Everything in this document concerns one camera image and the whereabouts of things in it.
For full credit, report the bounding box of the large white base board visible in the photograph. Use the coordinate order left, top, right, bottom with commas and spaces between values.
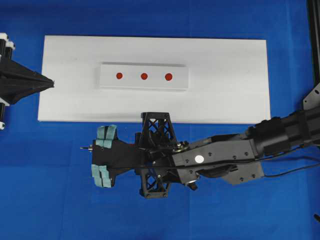
38, 35, 271, 124

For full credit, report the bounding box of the blue table cloth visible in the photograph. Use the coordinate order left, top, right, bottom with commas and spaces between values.
0, 0, 320, 240

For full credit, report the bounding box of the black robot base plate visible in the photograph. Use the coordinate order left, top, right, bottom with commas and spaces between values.
302, 83, 320, 110

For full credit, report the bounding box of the red handled soldering iron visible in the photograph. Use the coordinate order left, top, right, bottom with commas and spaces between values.
80, 146, 94, 152

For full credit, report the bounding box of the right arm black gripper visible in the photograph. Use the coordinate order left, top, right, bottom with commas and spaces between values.
91, 112, 189, 199

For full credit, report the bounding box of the black object at edge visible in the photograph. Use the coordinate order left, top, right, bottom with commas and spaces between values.
313, 214, 320, 223

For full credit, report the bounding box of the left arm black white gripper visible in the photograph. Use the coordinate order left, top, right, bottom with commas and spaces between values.
0, 32, 56, 130

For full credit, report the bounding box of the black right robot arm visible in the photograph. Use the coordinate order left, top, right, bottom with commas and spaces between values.
88, 107, 320, 199

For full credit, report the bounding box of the black aluminium frame post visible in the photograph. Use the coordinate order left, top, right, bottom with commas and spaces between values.
307, 0, 320, 86

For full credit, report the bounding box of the small white marked plate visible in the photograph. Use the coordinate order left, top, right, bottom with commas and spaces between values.
94, 61, 191, 92

